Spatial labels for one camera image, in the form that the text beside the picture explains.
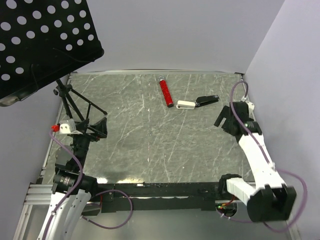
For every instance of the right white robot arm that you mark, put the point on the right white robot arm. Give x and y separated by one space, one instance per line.
270 199

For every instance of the aluminium frame rail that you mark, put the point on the aluminium frame rail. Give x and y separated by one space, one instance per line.
38 194

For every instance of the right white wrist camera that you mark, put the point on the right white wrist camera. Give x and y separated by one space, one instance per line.
251 105

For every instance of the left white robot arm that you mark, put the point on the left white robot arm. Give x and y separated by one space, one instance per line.
71 189

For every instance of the black tripod stand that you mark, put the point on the black tripod stand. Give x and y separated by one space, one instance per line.
63 91

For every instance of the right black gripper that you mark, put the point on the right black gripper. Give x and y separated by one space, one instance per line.
225 113

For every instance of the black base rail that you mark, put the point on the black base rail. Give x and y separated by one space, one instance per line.
117 197

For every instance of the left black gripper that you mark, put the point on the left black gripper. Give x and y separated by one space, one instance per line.
82 126

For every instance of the red cylindrical tube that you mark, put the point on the red cylindrical tube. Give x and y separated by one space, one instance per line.
165 91

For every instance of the black stapler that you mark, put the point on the black stapler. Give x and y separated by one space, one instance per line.
206 100

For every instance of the white stapler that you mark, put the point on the white stapler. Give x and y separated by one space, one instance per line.
185 105

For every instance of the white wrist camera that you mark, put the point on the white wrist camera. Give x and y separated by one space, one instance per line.
251 105
66 127

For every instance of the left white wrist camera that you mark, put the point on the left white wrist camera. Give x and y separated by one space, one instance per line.
66 127

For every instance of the black perforated music stand desk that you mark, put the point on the black perforated music stand desk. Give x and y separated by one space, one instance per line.
42 41

